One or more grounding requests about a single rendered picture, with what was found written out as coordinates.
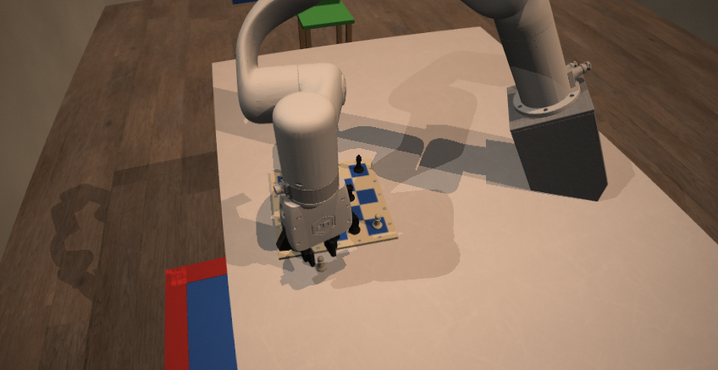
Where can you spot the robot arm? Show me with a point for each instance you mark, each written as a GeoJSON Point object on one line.
{"type": "Point", "coordinates": [304, 101]}

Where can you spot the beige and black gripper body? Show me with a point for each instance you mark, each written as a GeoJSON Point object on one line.
{"type": "Point", "coordinates": [307, 225]}

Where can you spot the blue and tan chessboard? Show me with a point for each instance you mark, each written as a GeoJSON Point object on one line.
{"type": "Point", "coordinates": [369, 201]}

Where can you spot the white pawn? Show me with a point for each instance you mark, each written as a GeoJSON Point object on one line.
{"type": "Point", "coordinates": [377, 224]}
{"type": "Point", "coordinates": [321, 266]}

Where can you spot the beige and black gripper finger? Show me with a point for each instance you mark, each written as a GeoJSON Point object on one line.
{"type": "Point", "coordinates": [284, 245]}
{"type": "Point", "coordinates": [331, 244]}

